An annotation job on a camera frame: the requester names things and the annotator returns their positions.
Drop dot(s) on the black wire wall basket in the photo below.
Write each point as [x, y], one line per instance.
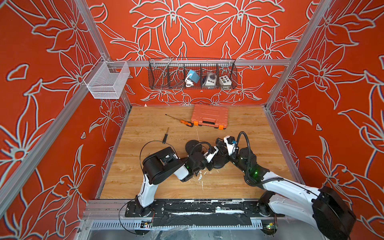
[169, 73]

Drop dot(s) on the blue white device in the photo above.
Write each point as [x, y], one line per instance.
[191, 79]

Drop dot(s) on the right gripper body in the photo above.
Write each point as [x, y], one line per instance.
[229, 152]

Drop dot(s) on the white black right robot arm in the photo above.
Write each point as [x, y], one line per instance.
[321, 208]

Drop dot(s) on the orange plastic tool case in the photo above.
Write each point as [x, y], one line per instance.
[210, 116]

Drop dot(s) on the clear plastic wall bin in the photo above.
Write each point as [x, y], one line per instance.
[107, 79]

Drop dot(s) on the white slotted cable duct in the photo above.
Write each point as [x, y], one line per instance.
[146, 225]

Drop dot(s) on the white box with buttons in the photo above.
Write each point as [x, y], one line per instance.
[225, 82]

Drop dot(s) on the black round stand base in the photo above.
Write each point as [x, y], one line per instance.
[220, 160]

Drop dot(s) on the orange black handled screwdriver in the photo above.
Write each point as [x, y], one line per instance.
[184, 122]

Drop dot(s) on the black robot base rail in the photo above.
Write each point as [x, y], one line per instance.
[201, 212]

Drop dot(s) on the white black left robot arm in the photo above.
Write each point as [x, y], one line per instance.
[161, 165]

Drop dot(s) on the white box with dial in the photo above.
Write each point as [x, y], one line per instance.
[210, 80]

